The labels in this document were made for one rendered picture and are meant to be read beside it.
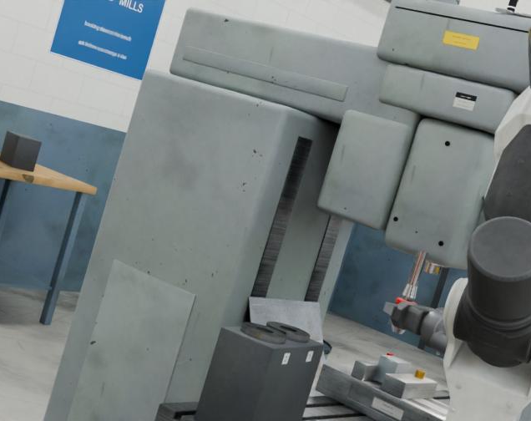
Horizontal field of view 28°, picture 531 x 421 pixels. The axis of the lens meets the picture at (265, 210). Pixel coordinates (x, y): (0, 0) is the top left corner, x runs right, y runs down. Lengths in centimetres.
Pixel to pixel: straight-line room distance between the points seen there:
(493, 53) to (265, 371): 91
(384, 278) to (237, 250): 753
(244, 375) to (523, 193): 61
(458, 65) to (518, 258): 95
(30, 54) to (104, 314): 423
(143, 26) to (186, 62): 459
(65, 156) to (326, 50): 475
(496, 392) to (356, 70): 105
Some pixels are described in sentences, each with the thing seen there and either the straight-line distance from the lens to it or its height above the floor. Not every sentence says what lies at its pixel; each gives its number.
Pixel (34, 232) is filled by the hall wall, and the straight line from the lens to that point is 724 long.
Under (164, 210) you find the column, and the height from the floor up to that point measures 122.
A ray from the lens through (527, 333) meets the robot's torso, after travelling 165.
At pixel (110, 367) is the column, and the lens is 279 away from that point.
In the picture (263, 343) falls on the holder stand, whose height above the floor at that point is 111.
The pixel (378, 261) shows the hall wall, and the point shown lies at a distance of 1007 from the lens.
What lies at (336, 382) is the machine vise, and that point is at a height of 97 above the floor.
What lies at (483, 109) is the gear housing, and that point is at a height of 167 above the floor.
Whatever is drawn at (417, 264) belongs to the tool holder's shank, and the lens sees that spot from 227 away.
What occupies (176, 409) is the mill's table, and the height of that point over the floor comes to 93.
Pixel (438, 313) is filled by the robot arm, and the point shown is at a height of 123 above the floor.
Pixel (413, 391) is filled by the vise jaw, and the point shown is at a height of 102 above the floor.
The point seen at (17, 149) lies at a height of 98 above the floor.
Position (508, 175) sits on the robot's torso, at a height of 153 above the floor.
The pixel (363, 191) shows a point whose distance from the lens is 248.
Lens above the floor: 148
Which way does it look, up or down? 4 degrees down
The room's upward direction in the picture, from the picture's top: 17 degrees clockwise
